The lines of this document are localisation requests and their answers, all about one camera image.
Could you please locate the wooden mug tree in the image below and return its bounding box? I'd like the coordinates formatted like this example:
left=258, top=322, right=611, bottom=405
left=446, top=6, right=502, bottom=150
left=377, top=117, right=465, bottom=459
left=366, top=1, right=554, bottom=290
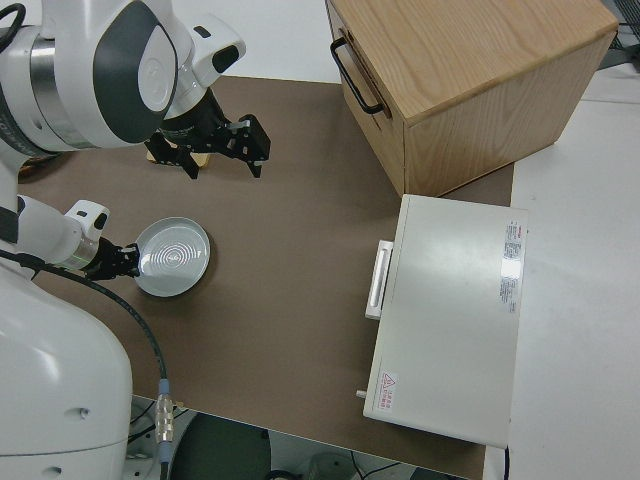
left=146, top=144, right=212, bottom=169

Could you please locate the oven text label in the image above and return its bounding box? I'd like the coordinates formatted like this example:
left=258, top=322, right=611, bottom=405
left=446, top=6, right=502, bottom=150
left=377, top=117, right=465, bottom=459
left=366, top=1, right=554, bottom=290
left=497, top=219, right=526, bottom=316

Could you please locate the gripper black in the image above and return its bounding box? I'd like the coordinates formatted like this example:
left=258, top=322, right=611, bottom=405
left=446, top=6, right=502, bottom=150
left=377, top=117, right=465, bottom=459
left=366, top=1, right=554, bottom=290
left=82, top=238, right=143, bottom=280
left=145, top=114, right=273, bottom=180

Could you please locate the brown wicker basket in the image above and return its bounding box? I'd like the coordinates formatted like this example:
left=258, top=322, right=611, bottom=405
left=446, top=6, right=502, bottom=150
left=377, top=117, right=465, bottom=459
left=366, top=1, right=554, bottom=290
left=17, top=152, right=61, bottom=176

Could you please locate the gray plate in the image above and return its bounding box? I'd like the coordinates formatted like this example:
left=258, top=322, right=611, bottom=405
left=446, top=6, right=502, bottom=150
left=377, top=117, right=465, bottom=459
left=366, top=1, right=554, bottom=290
left=135, top=216, right=212, bottom=298

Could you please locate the dark round stand base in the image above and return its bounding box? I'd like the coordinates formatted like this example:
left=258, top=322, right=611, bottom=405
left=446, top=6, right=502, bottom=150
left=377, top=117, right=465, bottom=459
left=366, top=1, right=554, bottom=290
left=169, top=414, right=272, bottom=480

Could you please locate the red triangle warning sticker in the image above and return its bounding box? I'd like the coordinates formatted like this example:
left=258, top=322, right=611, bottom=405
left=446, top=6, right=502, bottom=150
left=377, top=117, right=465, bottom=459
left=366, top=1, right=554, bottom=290
left=378, top=370, right=399, bottom=409

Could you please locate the black cabinet handle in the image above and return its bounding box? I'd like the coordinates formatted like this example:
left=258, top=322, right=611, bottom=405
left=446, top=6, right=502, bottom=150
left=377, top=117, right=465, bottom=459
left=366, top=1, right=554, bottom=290
left=329, top=38, right=386, bottom=115

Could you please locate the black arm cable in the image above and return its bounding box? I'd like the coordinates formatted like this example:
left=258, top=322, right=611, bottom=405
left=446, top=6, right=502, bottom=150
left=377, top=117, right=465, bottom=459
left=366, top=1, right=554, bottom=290
left=0, top=249, right=177, bottom=480

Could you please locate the oven door handle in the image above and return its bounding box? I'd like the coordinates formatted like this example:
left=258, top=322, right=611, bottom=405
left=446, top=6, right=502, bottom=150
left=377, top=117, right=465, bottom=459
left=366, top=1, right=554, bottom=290
left=364, top=240, right=396, bottom=320

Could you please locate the wooden cabinet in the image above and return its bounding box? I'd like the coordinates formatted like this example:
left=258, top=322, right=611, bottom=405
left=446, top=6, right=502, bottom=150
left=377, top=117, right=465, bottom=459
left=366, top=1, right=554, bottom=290
left=324, top=0, right=620, bottom=199

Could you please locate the white toaster oven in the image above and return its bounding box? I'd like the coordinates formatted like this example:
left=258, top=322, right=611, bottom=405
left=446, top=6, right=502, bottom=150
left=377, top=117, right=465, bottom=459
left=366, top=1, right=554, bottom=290
left=362, top=193, right=530, bottom=448

